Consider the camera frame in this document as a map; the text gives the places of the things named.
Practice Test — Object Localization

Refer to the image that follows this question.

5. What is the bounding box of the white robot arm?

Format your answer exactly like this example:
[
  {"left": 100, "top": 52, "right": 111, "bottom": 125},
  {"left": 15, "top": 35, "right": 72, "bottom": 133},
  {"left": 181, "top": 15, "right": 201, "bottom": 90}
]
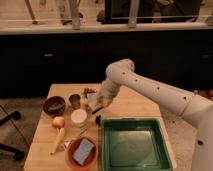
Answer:
[{"left": 96, "top": 59, "right": 213, "bottom": 171}]

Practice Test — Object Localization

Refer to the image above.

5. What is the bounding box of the red apple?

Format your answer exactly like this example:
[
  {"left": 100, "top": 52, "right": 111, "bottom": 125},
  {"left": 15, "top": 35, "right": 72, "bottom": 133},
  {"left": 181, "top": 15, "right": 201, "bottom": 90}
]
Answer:
[{"left": 52, "top": 116, "right": 65, "bottom": 129}]

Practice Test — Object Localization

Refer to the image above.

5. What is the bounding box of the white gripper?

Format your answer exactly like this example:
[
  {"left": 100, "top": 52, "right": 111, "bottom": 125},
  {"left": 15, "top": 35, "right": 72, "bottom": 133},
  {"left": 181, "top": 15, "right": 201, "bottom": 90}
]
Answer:
[{"left": 92, "top": 80, "right": 119, "bottom": 114}]

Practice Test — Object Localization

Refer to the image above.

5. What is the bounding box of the yellow banana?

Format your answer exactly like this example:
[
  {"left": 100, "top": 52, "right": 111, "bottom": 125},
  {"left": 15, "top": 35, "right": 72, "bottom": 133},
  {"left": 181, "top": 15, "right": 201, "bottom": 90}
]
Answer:
[{"left": 51, "top": 128, "right": 65, "bottom": 155}]

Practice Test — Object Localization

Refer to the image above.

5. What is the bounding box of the white card packet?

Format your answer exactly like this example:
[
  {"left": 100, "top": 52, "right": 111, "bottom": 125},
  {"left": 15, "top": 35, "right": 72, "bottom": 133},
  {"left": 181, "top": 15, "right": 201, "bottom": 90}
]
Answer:
[{"left": 86, "top": 93, "right": 97, "bottom": 103}]

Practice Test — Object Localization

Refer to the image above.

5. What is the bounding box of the dark brown bowl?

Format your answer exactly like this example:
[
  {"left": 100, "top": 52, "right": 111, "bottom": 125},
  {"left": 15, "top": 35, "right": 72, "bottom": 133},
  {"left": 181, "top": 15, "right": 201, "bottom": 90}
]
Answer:
[{"left": 43, "top": 96, "right": 66, "bottom": 116}]

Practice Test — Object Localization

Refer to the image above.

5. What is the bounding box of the blue grey sponge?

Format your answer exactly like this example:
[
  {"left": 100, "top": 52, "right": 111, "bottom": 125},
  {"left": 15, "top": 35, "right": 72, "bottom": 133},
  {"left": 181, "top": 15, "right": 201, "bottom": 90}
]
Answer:
[{"left": 73, "top": 138, "right": 95, "bottom": 165}]

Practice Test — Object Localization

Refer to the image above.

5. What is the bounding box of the orange bowl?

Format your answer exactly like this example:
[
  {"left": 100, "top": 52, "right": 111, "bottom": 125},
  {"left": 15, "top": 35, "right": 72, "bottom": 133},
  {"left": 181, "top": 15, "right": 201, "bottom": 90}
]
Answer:
[{"left": 66, "top": 136, "right": 98, "bottom": 171}]

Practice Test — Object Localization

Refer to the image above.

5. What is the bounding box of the white paper cup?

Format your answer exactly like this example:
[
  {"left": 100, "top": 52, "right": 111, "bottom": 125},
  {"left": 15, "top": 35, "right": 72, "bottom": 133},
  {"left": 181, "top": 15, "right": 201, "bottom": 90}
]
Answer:
[{"left": 71, "top": 109, "right": 87, "bottom": 127}]

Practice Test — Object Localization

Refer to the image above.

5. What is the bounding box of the small black eraser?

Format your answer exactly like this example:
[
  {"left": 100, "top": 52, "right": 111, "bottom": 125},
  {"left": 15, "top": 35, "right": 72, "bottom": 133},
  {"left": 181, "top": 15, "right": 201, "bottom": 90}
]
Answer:
[{"left": 96, "top": 115, "right": 101, "bottom": 125}]

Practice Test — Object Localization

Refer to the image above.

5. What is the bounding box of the green plastic bin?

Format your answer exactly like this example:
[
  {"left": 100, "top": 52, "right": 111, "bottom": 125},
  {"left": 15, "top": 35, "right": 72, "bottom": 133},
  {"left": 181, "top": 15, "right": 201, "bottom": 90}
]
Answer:
[{"left": 101, "top": 118, "right": 173, "bottom": 171}]

